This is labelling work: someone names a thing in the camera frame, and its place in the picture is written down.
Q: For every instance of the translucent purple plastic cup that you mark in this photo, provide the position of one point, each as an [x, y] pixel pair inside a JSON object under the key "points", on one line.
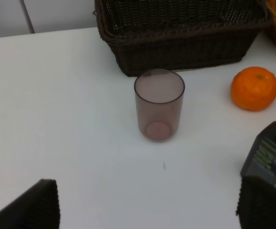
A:
{"points": [[159, 98]]}

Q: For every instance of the orange mandarin fruit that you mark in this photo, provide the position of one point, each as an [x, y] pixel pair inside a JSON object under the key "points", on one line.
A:
{"points": [[253, 88]]}

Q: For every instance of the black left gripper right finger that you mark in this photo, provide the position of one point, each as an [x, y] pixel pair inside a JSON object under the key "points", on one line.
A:
{"points": [[256, 208]]}

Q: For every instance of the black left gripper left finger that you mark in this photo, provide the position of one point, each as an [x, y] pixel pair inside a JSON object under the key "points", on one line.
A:
{"points": [[36, 208]]}

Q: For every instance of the dark brown wicker basket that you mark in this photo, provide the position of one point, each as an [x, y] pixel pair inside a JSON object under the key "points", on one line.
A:
{"points": [[179, 34]]}

